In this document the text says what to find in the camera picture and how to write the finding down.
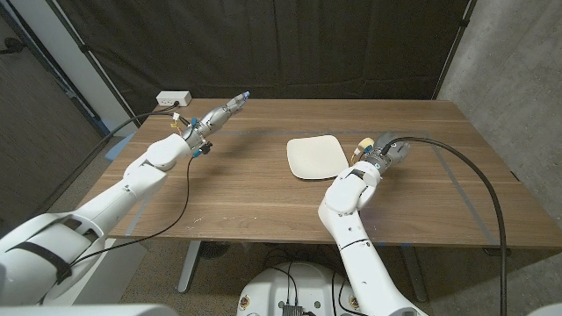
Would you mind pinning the white robot torso base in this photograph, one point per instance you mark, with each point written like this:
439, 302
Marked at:
303, 289

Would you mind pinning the grey table leg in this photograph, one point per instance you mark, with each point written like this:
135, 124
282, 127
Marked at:
189, 267
415, 276

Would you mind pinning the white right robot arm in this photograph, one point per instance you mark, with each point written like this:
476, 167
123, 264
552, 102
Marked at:
355, 228

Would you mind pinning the black backdrop curtain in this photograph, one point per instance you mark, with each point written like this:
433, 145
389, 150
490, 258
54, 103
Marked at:
263, 44

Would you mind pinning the yellow sponge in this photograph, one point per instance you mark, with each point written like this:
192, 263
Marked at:
365, 143

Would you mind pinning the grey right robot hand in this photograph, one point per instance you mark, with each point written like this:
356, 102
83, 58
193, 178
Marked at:
393, 151

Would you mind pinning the white power strip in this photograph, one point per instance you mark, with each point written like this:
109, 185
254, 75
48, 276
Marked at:
173, 98

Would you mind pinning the round black floor fan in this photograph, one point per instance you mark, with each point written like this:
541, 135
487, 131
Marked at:
214, 250

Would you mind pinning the white floor board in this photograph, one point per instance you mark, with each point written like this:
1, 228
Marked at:
114, 272

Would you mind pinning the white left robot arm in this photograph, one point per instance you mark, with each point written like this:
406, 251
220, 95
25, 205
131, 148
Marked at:
114, 197

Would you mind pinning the black backdrop stand pole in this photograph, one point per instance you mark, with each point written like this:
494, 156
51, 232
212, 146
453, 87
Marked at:
454, 48
94, 66

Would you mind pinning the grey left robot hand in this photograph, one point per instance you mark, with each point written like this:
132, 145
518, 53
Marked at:
213, 118

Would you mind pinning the white square plate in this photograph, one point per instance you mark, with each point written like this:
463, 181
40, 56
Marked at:
317, 157

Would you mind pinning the light blue floor object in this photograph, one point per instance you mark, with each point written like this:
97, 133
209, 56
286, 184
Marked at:
118, 148

